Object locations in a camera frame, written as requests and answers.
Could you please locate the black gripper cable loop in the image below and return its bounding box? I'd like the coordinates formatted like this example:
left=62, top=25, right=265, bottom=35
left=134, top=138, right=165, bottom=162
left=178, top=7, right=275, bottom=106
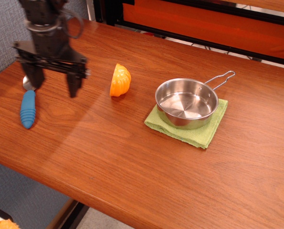
left=61, top=8, right=84, bottom=40

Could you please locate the orange panel black frame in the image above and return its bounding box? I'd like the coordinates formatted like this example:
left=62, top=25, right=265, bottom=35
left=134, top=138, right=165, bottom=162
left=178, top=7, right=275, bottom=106
left=93, top=0, right=284, bottom=64

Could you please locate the blue handled metal spoon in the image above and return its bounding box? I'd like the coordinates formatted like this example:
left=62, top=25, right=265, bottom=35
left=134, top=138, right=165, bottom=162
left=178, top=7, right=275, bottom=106
left=20, top=76, right=36, bottom=129

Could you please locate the orange plastic half fruit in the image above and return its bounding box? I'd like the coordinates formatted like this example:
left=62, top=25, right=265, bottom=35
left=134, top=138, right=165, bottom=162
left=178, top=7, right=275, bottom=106
left=109, top=63, right=132, bottom=97

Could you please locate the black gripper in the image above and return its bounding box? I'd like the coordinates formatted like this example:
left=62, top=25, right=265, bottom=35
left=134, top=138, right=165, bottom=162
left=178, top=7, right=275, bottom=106
left=13, top=22, right=90, bottom=98

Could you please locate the small steel saucepan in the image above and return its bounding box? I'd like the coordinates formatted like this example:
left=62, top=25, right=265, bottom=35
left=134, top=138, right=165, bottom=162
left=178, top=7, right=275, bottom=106
left=155, top=71, right=236, bottom=130

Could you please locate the green folded cloth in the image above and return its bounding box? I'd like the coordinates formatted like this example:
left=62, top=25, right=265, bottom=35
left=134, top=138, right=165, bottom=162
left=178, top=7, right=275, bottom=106
left=144, top=99, right=228, bottom=149

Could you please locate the orange object at floor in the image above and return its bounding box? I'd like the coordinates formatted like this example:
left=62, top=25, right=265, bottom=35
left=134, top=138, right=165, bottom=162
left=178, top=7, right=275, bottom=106
left=0, top=219, right=20, bottom=229

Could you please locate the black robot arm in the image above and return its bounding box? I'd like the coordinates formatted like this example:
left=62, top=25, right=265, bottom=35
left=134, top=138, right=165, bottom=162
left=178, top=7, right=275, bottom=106
left=13, top=0, right=89, bottom=98

